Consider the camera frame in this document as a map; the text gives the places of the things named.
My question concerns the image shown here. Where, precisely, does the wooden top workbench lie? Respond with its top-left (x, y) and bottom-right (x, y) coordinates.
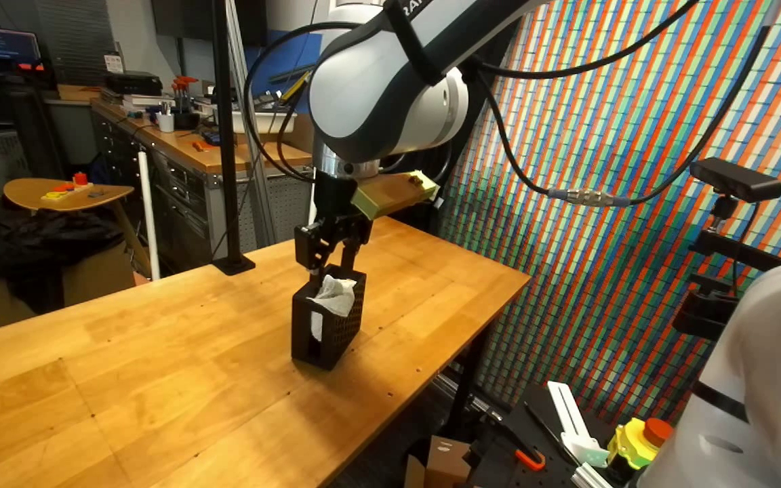
top-left (88, 94), bottom-right (316, 265)

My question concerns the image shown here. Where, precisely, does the round wooden stool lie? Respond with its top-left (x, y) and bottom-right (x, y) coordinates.
top-left (1, 177), bottom-right (138, 218)

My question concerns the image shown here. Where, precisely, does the small cardboard box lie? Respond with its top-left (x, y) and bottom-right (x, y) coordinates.
top-left (403, 433), bottom-right (477, 488)

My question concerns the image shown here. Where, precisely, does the grey metal post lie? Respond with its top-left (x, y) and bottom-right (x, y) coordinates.
top-left (222, 0), bottom-right (275, 247)

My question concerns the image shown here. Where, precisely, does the black perforated box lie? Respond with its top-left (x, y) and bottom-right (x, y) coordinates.
top-left (289, 265), bottom-right (369, 372)

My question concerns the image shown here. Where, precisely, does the yellow red emergency stop button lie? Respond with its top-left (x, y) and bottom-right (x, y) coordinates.
top-left (606, 414), bottom-right (675, 472)

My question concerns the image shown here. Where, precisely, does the black bag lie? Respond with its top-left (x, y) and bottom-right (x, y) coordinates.
top-left (0, 203), bottom-right (130, 314)

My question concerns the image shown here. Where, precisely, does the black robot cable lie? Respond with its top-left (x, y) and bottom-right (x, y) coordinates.
top-left (477, 0), bottom-right (701, 78)
top-left (241, 20), bottom-right (384, 185)

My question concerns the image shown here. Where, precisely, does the short white pole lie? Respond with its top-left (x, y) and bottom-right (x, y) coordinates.
top-left (134, 148), bottom-right (164, 285)

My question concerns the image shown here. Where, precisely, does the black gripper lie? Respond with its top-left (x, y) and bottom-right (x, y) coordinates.
top-left (292, 171), bottom-right (376, 274)

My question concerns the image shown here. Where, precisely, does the white aluminium rail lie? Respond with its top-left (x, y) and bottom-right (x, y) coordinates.
top-left (544, 379), bottom-right (613, 467)

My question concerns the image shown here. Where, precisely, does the large cardboard box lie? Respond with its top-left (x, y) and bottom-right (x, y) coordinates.
top-left (0, 241), bottom-right (140, 340)

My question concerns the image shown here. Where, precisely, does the colourful striped backdrop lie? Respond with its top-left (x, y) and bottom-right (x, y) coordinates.
top-left (439, 0), bottom-right (781, 428)

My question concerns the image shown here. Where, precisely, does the red yellow toy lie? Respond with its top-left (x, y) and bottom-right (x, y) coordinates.
top-left (39, 169), bottom-right (96, 207)

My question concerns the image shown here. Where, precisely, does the white plastic bin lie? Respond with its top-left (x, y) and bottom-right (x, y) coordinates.
top-left (226, 106), bottom-right (301, 139)

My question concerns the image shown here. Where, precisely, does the black camera stand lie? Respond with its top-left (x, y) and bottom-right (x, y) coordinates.
top-left (673, 193), bottom-right (781, 344)

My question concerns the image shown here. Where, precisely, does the white bottle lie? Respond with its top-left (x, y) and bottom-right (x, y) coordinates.
top-left (153, 100), bottom-right (178, 136)

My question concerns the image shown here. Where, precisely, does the black vertical pole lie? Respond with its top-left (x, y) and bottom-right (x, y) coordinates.
top-left (212, 0), bottom-right (256, 277)

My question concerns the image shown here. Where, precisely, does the orange handled clamp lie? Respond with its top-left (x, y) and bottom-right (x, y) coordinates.
top-left (496, 418), bottom-right (549, 474)

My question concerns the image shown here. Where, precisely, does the black exterior camera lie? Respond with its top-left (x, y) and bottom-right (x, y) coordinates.
top-left (685, 157), bottom-right (781, 203)

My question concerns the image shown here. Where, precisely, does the black table leg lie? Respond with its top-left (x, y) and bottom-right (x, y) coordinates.
top-left (441, 319), bottom-right (496, 445)

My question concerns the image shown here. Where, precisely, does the black cable with silver plug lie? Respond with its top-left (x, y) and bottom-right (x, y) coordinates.
top-left (471, 25), bottom-right (774, 208)

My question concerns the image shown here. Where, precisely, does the black device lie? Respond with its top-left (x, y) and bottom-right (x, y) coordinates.
top-left (102, 71), bottom-right (164, 97)

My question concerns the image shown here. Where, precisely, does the yellow-green wrist camera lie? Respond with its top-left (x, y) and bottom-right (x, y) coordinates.
top-left (350, 169), bottom-right (441, 222)

